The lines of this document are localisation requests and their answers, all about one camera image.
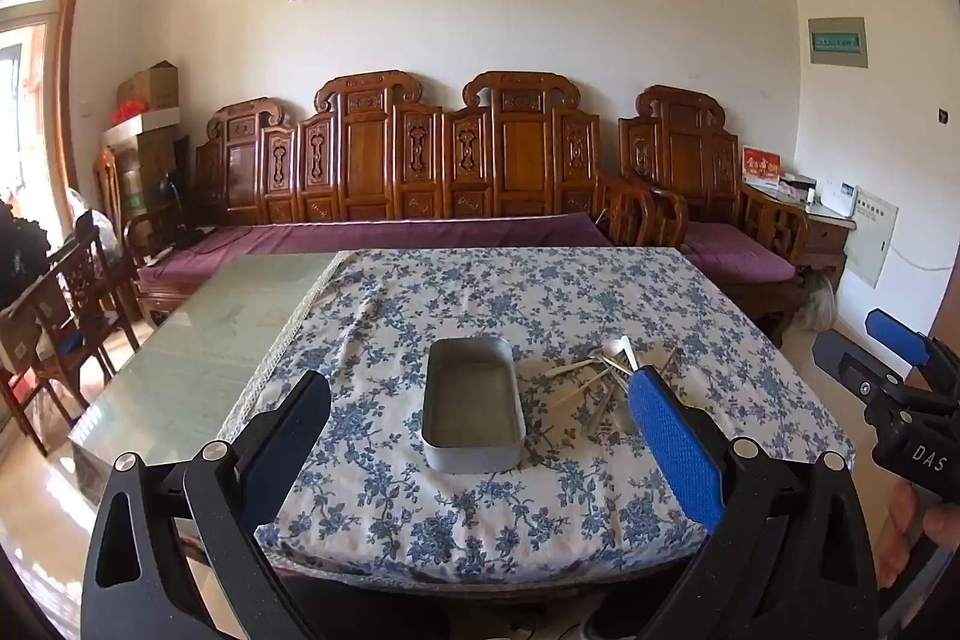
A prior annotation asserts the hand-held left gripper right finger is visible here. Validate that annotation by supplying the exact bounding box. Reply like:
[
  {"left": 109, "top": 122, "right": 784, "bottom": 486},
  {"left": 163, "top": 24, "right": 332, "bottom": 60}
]
[{"left": 626, "top": 366, "right": 878, "bottom": 640}]

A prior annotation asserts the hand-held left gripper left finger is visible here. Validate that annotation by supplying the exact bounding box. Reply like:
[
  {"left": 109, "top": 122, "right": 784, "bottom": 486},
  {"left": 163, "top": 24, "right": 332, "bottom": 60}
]
[{"left": 79, "top": 371, "right": 335, "bottom": 640}]

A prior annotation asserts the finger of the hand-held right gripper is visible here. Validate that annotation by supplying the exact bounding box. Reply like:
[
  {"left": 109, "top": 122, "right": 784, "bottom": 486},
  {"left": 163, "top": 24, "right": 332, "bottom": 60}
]
[
  {"left": 812, "top": 328, "right": 912, "bottom": 420},
  {"left": 864, "top": 308, "right": 935, "bottom": 371}
]

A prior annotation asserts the wooden chopstick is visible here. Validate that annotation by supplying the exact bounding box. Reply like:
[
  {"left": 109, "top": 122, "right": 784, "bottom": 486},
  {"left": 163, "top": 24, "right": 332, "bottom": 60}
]
[{"left": 553, "top": 370, "right": 627, "bottom": 402}]

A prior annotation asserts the grey metal tray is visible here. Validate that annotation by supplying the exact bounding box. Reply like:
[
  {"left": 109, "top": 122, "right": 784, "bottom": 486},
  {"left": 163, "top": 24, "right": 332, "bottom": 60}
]
[{"left": 422, "top": 337, "right": 526, "bottom": 474}]

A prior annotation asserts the person's right hand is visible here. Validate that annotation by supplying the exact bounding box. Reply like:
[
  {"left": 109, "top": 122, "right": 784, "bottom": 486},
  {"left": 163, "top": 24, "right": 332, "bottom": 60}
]
[{"left": 874, "top": 482, "right": 960, "bottom": 592}]

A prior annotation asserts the white plastic bag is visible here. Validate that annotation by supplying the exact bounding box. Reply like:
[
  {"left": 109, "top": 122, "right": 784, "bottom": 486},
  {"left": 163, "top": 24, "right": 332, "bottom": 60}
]
[{"left": 799, "top": 272, "right": 837, "bottom": 330}]

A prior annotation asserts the white electrical panel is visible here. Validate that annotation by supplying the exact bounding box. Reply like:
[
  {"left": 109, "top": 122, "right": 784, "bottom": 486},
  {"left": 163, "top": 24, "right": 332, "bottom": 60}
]
[{"left": 844, "top": 186, "right": 899, "bottom": 290}]

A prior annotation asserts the wooden side table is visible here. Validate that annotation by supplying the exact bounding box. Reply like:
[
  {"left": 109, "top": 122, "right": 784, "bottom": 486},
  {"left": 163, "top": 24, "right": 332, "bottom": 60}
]
[{"left": 742, "top": 178, "right": 856, "bottom": 292}]

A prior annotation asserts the white router box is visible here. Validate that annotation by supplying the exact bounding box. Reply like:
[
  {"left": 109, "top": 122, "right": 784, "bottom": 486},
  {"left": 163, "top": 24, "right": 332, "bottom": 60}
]
[{"left": 814, "top": 181, "right": 860, "bottom": 217}]

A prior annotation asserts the purple armchair cushion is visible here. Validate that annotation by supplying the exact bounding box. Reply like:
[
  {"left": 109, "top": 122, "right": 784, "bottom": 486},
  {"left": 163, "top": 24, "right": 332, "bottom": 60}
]
[{"left": 679, "top": 223, "right": 797, "bottom": 285}]

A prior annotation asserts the red gift box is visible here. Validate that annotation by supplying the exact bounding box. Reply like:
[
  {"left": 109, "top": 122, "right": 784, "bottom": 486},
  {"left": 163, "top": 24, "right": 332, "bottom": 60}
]
[{"left": 741, "top": 146, "right": 782, "bottom": 185}]

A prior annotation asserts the blue floral tablecloth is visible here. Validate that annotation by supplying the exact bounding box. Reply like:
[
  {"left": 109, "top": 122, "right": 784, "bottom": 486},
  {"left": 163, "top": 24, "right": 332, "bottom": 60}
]
[{"left": 217, "top": 246, "right": 856, "bottom": 585}]

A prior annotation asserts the purple sofa cushion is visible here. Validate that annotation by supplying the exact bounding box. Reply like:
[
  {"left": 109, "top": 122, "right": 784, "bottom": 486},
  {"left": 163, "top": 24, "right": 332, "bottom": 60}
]
[{"left": 139, "top": 212, "right": 616, "bottom": 285}]

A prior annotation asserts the dark wooden chair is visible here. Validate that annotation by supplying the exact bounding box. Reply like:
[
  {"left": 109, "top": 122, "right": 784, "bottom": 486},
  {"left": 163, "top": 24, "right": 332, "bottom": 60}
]
[{"left": 0, "top": 227, "right": 140, "bottom": 453}]

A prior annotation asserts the carved wooden armchair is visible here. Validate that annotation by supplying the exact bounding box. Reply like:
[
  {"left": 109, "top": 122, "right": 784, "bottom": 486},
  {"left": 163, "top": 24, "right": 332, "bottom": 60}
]
[{"left": 619, "top": 85, "right": 811, "bottom": 348}]

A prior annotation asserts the black desk lamp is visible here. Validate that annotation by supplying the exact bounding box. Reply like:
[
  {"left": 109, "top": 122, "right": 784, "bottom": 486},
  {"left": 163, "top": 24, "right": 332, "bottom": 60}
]
[{"left": 146, "top": 171, "right": 186, "bottom": 251}]

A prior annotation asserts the clear plastic bag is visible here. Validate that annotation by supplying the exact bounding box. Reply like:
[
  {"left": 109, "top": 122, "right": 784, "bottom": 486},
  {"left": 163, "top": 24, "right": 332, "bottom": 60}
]
[{"left": 67, "top": 186, "right": 121, "bottom": 258}]

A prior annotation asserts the carved wooden sofa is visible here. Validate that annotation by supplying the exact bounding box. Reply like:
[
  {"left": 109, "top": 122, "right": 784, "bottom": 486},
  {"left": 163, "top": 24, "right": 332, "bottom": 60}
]
[{"left": 124, "top": 70, "right": 689, "bottom": 330}]

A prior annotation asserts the white-edged cardboard box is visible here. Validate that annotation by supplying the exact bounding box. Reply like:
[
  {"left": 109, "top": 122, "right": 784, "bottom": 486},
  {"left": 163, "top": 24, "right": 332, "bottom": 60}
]
[{"left": 101, "top": 109, "right": 182, "bottom": 213}]

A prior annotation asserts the brown cardboard box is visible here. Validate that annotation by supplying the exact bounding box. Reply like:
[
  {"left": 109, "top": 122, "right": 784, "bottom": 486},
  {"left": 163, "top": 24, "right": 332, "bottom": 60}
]
[{"left": 116, "top": 61, "right": 181, "bottom": 112}]

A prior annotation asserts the green label wall panel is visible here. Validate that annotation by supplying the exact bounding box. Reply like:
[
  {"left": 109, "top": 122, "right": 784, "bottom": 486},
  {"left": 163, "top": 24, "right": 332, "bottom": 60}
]
[{"left": 808, "top": 16, "right": 869, "bottom": 68}]

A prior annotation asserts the wooden door frame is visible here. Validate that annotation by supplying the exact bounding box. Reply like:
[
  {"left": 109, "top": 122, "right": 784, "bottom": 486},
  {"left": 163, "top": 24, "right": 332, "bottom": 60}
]
[{"left": 0, "top": 0, "right": 92, "bottom": 236}]

